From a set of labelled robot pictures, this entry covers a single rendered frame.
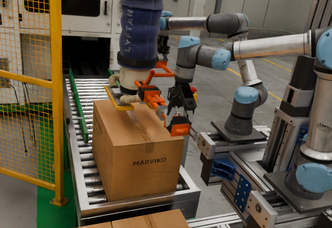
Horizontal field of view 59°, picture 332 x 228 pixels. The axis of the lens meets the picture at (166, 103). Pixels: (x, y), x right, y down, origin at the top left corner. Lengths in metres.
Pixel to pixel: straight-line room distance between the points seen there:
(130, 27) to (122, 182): 0.82
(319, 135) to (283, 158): 0.47
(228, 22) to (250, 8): 10.62
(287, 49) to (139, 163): 0.94
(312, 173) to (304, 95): 0.44
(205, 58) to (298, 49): 0.32
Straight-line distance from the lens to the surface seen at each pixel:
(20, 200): 2.72
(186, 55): 1.08
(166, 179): 1.75
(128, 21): 1.57
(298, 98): 1.39
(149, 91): 1.44
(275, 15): 12.97
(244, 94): 1.55
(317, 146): 1.07
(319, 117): 1.04
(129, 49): 1.57
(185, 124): 1.16
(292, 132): 1.44
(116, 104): 1.60
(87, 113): 2.79
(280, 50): 1.13
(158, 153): 1.62
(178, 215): 1.76
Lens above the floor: 1.74
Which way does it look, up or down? 23 degrees down
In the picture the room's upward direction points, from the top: 8 degrees clockwise
